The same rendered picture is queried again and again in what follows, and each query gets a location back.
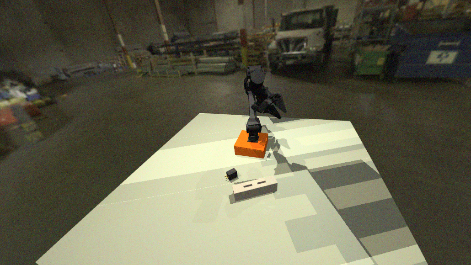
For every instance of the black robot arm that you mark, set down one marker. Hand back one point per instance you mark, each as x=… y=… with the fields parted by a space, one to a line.
x=256 y=74

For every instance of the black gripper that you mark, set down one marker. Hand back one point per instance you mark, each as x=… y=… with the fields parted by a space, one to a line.
x=270 y=102

